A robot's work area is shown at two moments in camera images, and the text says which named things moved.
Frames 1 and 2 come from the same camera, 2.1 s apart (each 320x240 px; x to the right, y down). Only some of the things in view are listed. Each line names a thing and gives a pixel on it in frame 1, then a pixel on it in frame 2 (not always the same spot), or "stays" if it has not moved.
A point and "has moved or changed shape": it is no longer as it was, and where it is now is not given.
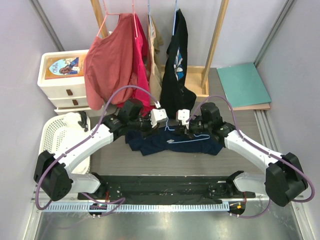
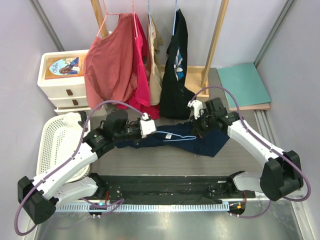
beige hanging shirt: [155, 66] stays
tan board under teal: [260, 106] stays
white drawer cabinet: [61, 76] stays
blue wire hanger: [172, 141] -> [179, 135]
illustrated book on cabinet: [64, 66] stays
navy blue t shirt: [169, 140] has moved or changed shape
